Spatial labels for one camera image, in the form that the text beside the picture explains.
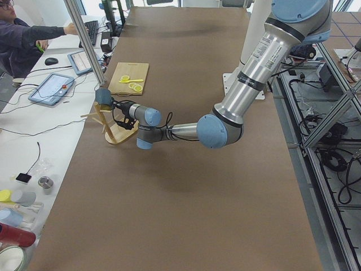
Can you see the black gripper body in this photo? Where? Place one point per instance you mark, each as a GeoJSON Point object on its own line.
{"type": "Point", "coordinates": [124, 108]}

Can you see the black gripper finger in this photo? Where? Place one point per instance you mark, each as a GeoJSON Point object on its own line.
{"type": "Point", "coordinates": [115, 104]}

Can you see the dark teal mug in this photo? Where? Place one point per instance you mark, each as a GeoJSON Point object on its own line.
{"type": "Point", "coordinates": [104, 99]}

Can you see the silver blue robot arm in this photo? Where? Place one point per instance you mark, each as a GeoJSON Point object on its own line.
{"type": "Point", "coordinates": [290, 23]}

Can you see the wooden cup storage rack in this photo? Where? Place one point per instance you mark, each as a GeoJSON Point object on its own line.
{"type": "Point", "coordinates": [114, 134]}

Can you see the small steel cup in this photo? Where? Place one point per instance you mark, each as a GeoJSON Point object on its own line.
{"type": "Point", "coordinates": [46, 184]}

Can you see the grey cylinder cup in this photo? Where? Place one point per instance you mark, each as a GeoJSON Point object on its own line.
{"type": "Point", "coordinates": [24, 198]}

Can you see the yellow cup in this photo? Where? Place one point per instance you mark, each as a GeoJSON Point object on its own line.
{"type": "Point", "coordinates": [5, 196]}

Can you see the light blue cup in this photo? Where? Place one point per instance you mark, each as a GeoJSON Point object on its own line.
{"type": "Point", "coordinates": [10, 217]}

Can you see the lemon slice single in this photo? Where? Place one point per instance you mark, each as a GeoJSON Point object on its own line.
{"type": "Point", "coordinates": [125, 78]}

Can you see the yellow plastic knife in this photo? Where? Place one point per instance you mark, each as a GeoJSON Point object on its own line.
{"type": "Point", "coordinates": [129, 81]}

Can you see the bamboo cutting board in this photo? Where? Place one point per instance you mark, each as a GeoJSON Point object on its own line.
{"type": "Point", "coordinates": [134, 70]}

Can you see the blue teach pendant far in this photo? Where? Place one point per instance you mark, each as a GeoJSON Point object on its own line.
{"type": "Point", "coordinates": [80, 62]}

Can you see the blue teach pendant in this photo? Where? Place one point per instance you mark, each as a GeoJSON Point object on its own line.
{"type": "Point", "coordinates": [52, 89]}
{"type": "Point", "coordinates": [80, 62]}

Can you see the black power adapter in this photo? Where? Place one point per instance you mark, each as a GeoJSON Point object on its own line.
{"type": "Point", "coordinates": [106, 42]}

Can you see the blue teach pendant near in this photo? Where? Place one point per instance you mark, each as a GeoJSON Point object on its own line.
{"type": "Point", "coordinates": [52, 89]}

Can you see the black computer mouse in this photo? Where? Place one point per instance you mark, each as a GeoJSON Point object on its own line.
{"type": "Point", "coordinates": [51, 61]}

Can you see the black keyboard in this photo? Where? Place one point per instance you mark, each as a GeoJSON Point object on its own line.
{"type": "Point", "coordinates": [92, 27]}

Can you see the seated person dark jacket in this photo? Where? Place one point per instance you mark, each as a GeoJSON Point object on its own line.
{"type": "Point", "coordinates": [22, 45]}

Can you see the black square pad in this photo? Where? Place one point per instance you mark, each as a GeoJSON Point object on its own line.
{"type": "Point", "coordinates": [23, 177]}

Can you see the red thermos bottle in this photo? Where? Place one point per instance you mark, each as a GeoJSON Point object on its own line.
{"type": "Point", "coordinates": [17, 237]}

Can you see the white green bowl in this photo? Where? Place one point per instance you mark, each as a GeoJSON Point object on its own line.
{"type": "Point", "coordinates": [13, 258]}

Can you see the aluminium frame post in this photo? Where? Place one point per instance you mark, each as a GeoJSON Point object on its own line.
{"type": "Point", "coordinates": [85, 40]}

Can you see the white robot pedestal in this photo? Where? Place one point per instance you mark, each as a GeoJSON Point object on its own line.
{"type": "Point", "coordinates": [260, 11]}

